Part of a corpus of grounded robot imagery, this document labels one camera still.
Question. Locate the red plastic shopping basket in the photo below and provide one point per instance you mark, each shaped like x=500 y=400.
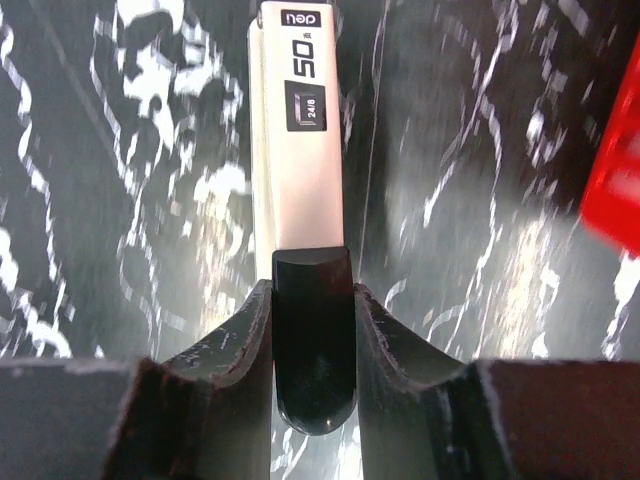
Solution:
x=610 y=205

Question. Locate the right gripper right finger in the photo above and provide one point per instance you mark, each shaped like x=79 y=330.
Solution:
x=425 y=415

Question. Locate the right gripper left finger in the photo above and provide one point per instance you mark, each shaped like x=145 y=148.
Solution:
x=203 y=414

